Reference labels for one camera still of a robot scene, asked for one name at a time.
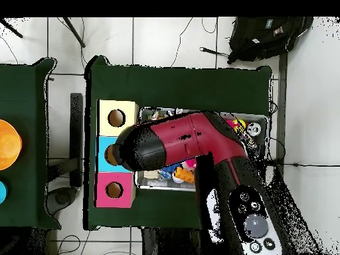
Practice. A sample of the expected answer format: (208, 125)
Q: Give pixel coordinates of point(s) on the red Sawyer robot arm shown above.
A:
(180, 135)

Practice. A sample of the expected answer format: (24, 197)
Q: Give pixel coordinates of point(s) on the clear mesh bin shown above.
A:
(154, 183)

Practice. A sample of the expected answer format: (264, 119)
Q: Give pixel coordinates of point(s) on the wooden box with three holes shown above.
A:
(102, 159)

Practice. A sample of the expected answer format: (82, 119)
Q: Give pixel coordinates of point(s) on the orange plastic toy brick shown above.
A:
(185, 175)

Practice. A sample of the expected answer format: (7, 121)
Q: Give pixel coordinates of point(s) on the pink spiky ball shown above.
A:
(230, 125)

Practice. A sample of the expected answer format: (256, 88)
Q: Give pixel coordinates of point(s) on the polka-dot cloth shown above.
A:
(253, 144)

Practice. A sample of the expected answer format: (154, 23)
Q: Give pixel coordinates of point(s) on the grey round base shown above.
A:
(61, 199)

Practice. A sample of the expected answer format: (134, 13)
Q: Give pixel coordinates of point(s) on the black backpack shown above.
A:
(265, 37)

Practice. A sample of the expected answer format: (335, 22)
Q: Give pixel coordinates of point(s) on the black tripod leg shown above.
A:
(74, 32)
(11, 28)

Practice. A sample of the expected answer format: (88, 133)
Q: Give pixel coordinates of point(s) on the dark green side tablecloth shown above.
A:
(32, 186)

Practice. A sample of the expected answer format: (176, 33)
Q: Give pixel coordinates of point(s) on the orange plastic bowl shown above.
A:
(8, 144)

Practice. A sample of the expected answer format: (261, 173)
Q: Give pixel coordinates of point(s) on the blue plastic bowl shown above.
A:
(2, 192)

